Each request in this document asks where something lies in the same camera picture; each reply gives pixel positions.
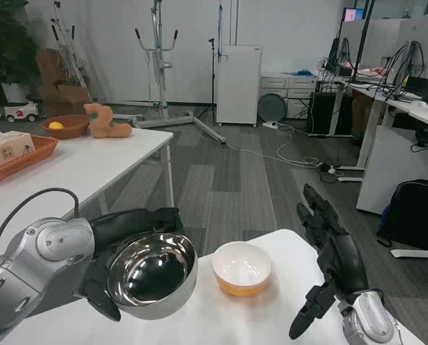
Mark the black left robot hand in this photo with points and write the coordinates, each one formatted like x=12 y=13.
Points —
x=134 y=221

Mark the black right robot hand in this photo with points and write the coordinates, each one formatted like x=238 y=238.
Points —
x=346 y=262

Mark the shiny metal bowl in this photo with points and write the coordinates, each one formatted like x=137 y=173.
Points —
x=152 y=273

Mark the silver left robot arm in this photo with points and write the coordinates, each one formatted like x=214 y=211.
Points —
x=37 y=258

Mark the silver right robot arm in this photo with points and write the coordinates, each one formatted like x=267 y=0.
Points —
x=370 y=320

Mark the white bowl with orange outside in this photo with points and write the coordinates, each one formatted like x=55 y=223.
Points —
x=242 y=267

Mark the white table leg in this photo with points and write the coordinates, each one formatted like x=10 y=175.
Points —
x=169 y=172

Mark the black backpack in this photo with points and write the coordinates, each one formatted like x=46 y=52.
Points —
x=415 y=212

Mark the black floor power strip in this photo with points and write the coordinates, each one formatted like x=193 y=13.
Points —
x=325 y=167

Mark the orange plush toy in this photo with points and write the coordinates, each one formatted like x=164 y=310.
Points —
x=104 y=125

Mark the round brown woven basket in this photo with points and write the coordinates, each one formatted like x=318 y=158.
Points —
x=73 y=129

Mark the orange woven tray basket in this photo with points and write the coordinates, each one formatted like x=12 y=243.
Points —
x=30 y=158

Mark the yellow lemon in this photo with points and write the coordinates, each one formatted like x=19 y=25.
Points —
x=55 y=125

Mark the cardboard tissue box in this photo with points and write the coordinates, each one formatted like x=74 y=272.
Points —
x=8 y=147

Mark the brown cardboard boxes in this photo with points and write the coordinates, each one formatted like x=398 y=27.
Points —
x=60 y=95

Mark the black computer tower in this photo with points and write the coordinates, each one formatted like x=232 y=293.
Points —
x=327 y=113

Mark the white power strip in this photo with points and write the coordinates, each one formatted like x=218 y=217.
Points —
x=271 y=125

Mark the white toy car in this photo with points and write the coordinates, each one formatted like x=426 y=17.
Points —
x=21 y=112

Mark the silver wheeled lift stand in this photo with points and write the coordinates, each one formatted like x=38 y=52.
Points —
x=159 y=64

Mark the black tripod microphone stand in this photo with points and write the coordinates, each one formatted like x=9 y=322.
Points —
x=212 y=79

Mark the white tall cabinet unit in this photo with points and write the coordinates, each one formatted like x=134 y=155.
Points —
x=238 y=86

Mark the grey round disc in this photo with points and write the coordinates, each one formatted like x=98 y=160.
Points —
x=272 y=106

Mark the white drawer cabinet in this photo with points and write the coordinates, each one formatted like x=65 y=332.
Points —
x=300 y=90

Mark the silver folded stand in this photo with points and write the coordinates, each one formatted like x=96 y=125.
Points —
x=68 y=50

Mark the silver desk monitor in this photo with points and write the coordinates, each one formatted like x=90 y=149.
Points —
x=408 y=61

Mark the green potted plant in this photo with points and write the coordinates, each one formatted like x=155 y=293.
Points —
x=5 y=46

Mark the black upright pole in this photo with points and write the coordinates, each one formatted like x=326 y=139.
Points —
x=364 y=32

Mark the monitor with pink screen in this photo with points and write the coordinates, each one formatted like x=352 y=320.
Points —
x=353 y=15

